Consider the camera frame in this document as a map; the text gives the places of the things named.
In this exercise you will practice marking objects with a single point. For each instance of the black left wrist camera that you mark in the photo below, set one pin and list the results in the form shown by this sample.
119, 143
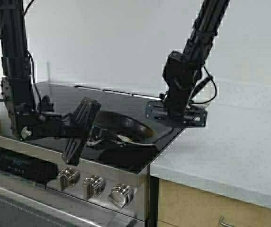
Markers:
45, 105

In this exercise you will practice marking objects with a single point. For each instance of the right steel stove knob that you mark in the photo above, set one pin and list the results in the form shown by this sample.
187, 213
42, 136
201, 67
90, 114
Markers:
121, 195

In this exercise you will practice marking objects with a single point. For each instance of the black glass top stove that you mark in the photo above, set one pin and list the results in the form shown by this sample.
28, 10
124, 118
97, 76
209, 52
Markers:
29, 196

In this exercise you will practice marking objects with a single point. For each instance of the steel stove knob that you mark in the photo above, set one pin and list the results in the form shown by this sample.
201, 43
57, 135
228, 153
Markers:
93, 186
121, 195
67, 178

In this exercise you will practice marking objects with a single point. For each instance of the black spatula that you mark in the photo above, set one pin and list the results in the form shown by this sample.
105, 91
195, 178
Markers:
156, 143

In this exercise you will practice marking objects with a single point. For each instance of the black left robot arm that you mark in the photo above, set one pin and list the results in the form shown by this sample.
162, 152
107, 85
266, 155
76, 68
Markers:
16, 83

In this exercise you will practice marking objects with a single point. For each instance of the middle steel stove knob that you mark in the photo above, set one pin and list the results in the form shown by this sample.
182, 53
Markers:
93, 186

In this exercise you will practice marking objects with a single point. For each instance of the steel frying pan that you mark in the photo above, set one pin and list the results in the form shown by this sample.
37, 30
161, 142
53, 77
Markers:
108, 125

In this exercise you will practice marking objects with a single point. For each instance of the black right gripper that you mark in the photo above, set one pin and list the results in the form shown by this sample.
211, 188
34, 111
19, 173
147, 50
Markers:
173, 109

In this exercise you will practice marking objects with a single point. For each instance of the white raw shrimp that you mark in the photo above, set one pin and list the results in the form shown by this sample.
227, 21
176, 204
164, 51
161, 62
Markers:
124, 139

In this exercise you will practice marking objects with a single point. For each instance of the steel drawer handle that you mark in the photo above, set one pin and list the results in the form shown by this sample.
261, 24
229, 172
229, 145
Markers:
222, 222

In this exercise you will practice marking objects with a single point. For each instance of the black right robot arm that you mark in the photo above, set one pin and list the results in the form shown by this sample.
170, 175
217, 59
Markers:
183, 73

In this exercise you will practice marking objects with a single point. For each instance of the left steel stove knob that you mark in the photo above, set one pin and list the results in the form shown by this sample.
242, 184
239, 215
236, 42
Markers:
67, 178

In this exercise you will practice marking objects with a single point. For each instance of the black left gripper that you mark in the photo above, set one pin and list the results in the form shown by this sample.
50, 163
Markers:
31, 124

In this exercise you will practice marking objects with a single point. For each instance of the light wood base cabinet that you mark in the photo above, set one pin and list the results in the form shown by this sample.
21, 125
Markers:
183, 206

